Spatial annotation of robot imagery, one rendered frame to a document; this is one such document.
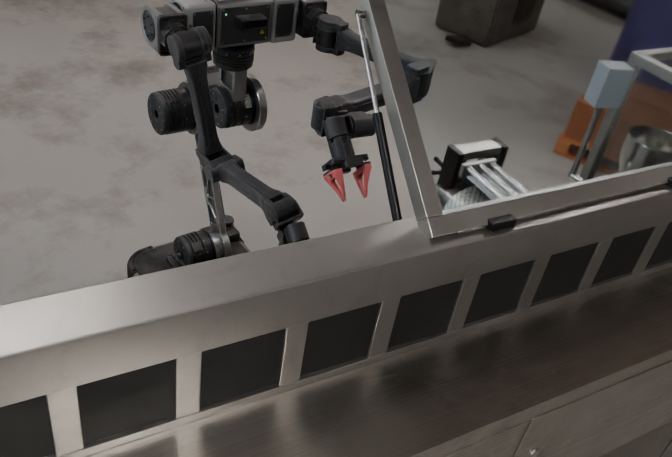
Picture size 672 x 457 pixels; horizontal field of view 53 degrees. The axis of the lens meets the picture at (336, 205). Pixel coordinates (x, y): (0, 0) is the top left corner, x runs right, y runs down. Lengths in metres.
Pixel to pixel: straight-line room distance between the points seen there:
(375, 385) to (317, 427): 0.12
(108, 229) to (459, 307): 2.73
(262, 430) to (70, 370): 0.29
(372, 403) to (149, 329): 0.37
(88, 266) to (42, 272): 0.20
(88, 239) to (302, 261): 2.74
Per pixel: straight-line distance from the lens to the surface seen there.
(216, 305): 0.84
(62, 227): 3.69
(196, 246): 2.88
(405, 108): 1.02
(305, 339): 0.96
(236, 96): 2.31
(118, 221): 3.70
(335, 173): 1.58
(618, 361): 1.26
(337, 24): 2.16
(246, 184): 1.90
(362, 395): 1.04
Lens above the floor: 2.24
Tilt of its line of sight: 35 degrees down
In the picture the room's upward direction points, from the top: 10 degrees clockwise
